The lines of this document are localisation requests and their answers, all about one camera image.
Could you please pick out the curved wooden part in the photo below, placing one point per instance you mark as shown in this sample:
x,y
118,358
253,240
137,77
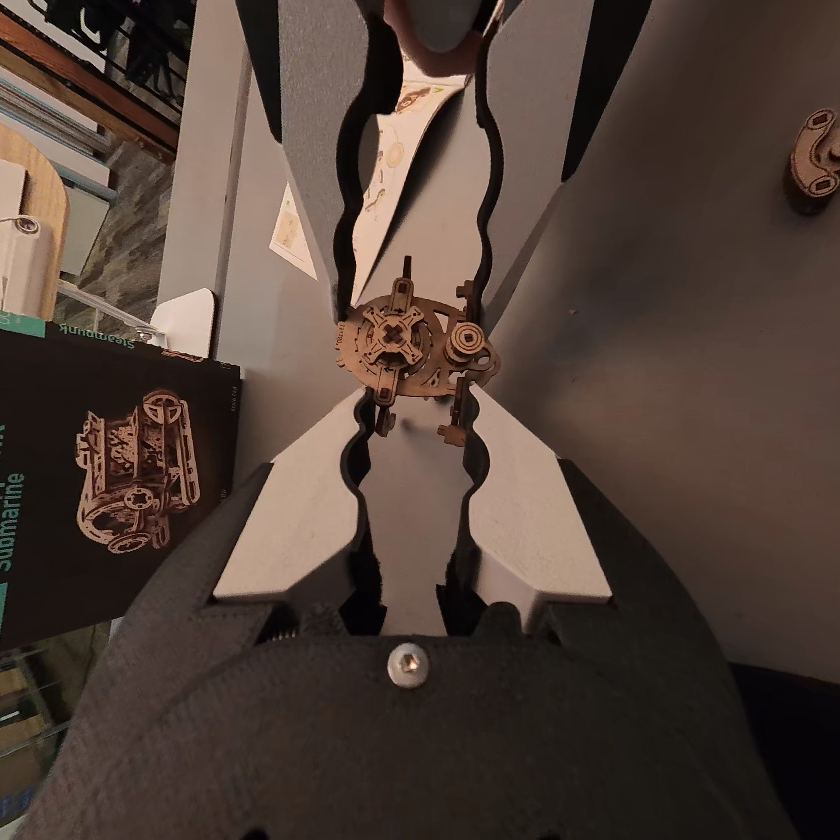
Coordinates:
x,y
810,164

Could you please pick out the wooden gear model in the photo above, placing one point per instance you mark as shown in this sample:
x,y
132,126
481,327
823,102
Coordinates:
x,y
394,338

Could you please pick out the round wooden table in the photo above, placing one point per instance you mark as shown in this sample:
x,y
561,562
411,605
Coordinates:
x,y
56,197

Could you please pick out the thin metal rod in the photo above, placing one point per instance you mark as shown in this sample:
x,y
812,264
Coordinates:
x,y
111,307

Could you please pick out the black metal railing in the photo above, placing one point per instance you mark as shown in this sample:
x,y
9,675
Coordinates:
x,y
151,59

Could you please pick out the white device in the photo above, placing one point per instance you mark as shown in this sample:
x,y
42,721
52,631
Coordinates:
x,y
26,262

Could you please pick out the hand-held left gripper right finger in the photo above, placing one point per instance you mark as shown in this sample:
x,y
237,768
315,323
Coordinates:
x,y
538,525

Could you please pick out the white rounded base plate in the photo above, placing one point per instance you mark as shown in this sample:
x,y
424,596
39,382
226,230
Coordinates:
x,y
187,321

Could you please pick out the black model kit box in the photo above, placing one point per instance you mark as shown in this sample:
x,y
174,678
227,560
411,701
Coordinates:
x,y
98,394

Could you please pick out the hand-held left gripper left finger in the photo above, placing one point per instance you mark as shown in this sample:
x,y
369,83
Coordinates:
x,y
295,525

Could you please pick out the printed instruction sheet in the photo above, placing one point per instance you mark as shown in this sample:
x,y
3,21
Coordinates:
x,y
374,216

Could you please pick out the person's right hand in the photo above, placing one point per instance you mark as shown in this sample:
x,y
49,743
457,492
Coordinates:
x,y
449,62

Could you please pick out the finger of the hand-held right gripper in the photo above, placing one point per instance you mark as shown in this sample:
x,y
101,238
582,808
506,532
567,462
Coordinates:
x,y
538,98
315,98

